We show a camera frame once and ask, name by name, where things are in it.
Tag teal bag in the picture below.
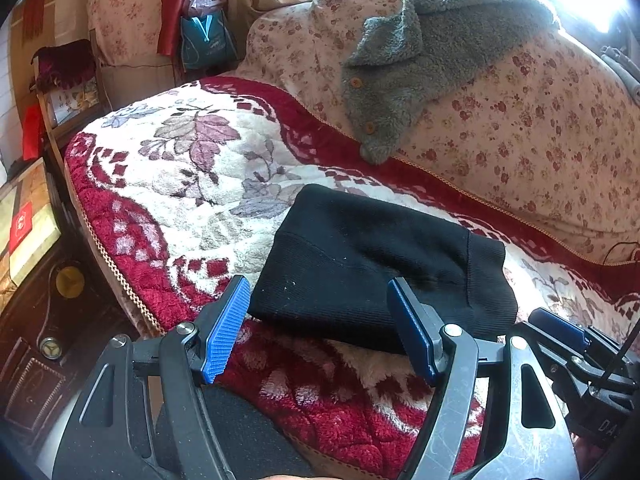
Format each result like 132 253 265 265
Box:
180 10 238 71

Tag yellow flat box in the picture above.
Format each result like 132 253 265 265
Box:
0 157 63 286

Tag red hanging wall strip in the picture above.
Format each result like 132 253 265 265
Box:
22 0 51 41

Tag dark red cloth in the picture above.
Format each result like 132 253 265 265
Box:
32 40 98 92

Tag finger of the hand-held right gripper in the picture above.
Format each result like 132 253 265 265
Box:
528 307 623 362
525 330 636 402

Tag red packet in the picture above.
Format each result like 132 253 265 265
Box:
10 200 34 251

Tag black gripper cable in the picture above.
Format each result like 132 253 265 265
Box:
602 327 636 388

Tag thin black cable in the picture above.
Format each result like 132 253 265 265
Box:
602 241 640 266

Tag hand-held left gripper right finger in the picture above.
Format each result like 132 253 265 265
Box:
386 276 582 480

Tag dark wooden cabinet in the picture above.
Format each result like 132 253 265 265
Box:
0 240 156 436

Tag grey fleece jacket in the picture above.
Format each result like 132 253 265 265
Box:
341 0 561 165

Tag grey folded cloth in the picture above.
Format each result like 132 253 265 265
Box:
600 45 640 96

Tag floral sofa backrest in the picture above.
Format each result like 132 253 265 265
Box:
235 0 640 263

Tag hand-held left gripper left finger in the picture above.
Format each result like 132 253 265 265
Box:
52 275 252 480

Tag black pants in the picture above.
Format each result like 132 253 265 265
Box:
248 183 518 356

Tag floral curtain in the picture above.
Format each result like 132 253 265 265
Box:
87 0 168 66

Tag red white floral plush blanket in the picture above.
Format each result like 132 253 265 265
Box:
62 76 640 466

